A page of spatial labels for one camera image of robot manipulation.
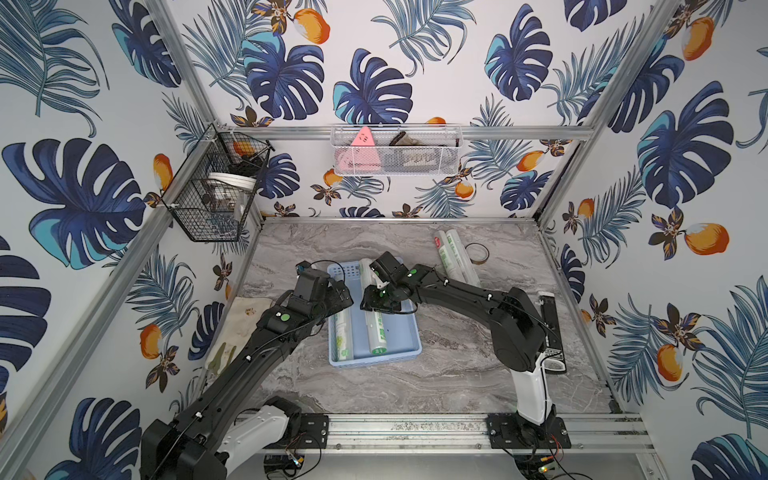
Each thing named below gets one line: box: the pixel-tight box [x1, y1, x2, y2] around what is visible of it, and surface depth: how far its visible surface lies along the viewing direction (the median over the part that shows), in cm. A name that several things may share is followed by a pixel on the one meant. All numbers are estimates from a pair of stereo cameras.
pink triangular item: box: [336, 126, 382, 173], surface depth 92 cm
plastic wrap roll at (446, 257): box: [433, 230, 463, 282], surface depth 108 cm
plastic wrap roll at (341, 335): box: [335, 308, 349, 361], surface depth 88 cm
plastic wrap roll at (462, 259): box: [446, 229, 481, 287], surface depth 108 cm
